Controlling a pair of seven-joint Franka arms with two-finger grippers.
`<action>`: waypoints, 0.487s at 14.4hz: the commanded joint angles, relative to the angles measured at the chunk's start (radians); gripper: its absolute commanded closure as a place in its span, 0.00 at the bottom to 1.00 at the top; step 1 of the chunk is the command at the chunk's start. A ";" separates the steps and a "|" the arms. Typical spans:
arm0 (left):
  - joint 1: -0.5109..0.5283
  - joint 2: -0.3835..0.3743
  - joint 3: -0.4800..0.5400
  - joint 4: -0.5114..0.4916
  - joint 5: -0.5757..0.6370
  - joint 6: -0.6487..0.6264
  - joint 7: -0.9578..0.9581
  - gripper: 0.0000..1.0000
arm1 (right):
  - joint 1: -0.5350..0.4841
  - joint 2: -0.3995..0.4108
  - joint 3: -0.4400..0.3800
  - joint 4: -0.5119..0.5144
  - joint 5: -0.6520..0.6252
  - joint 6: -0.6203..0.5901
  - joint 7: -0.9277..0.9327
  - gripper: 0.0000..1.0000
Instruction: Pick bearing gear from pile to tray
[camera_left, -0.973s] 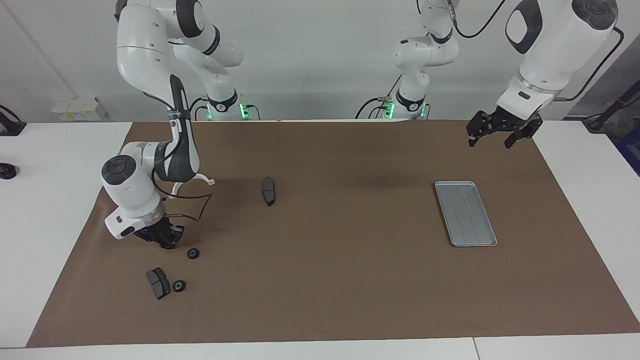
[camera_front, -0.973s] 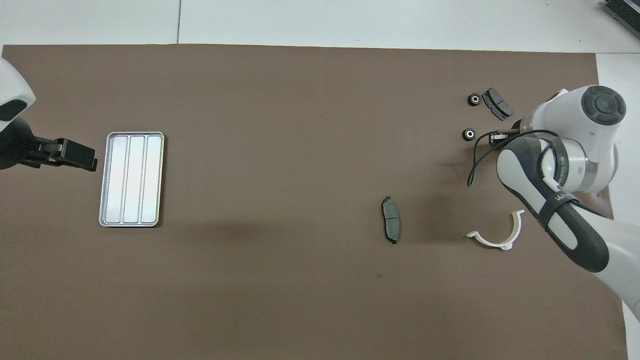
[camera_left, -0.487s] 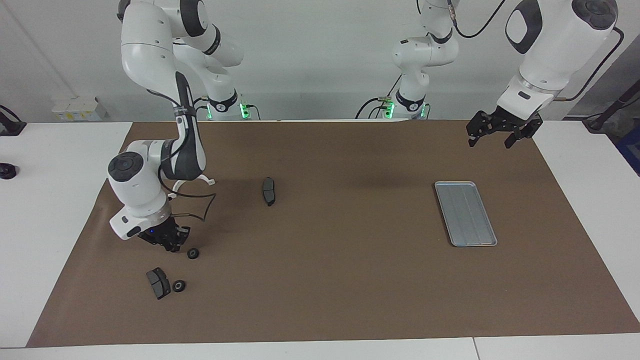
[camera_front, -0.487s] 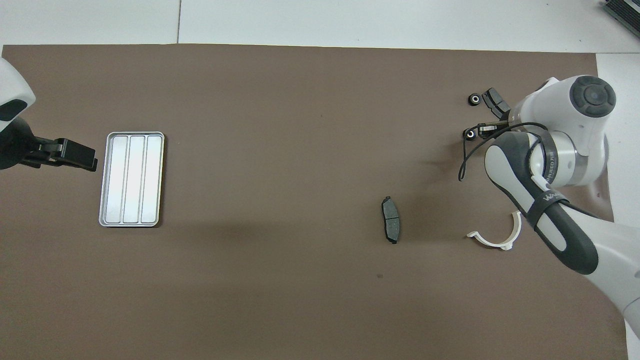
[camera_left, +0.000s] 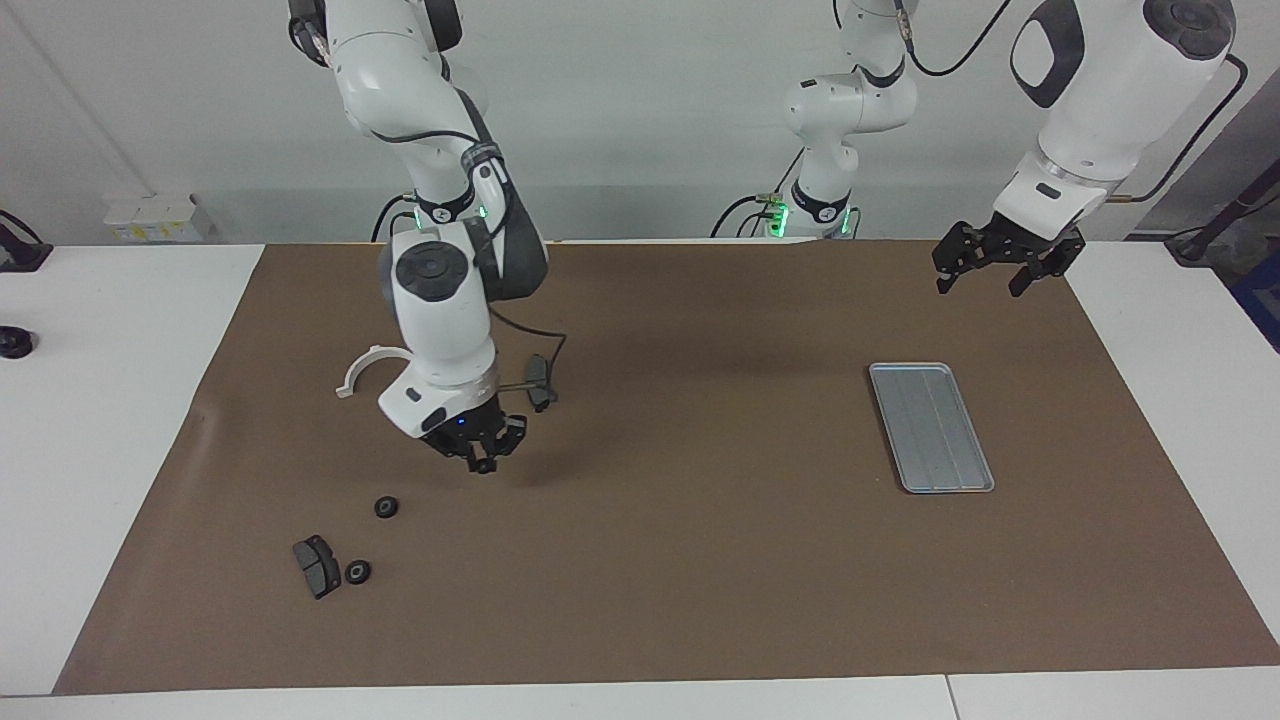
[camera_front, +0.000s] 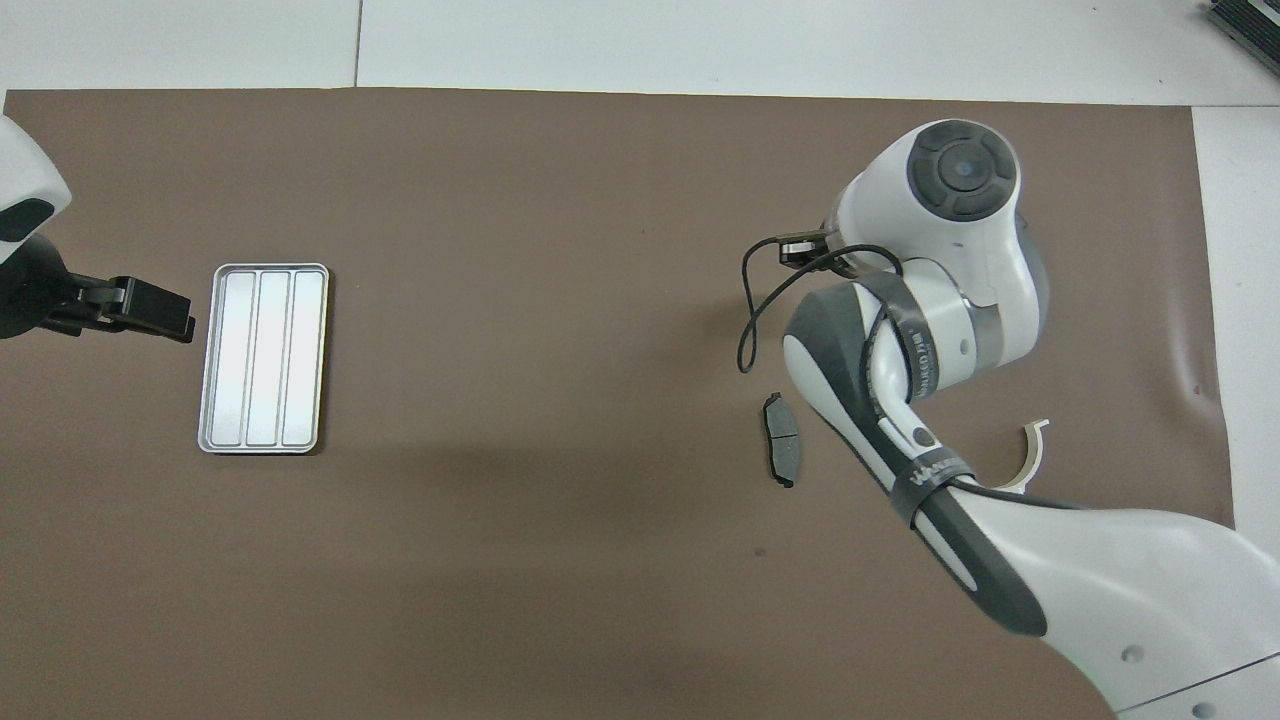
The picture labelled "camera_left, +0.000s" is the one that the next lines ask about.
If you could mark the medium black bearing gear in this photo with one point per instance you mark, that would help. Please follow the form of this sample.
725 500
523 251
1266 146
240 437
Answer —
387 507

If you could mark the black round knob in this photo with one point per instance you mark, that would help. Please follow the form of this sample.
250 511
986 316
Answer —
15 343

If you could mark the blue crate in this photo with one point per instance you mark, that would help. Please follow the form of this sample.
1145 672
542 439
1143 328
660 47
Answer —
1262 300

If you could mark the black table clamp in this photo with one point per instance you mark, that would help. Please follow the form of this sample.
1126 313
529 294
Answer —
20 252

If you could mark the short dark brake pad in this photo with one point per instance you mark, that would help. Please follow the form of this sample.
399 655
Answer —
318 568

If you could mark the silver metal tray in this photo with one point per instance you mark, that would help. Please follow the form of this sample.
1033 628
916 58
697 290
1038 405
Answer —
930 430

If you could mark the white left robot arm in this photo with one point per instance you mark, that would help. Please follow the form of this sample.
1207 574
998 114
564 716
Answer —
1100 100

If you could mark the black stand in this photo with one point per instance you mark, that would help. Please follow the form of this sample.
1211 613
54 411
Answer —
1215 225

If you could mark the long dark brake pad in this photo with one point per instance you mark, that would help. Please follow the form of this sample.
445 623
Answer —
537 368

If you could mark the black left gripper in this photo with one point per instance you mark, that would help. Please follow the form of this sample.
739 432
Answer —
1010 245

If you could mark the brown table mat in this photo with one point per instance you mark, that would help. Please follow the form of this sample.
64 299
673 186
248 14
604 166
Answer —
650 550

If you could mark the black gear with white centre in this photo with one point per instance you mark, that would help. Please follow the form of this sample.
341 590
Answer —
357 572

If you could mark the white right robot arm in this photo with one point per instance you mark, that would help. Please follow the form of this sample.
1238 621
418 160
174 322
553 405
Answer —
440 330

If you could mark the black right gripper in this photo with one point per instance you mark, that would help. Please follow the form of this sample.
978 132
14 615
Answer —
470 430

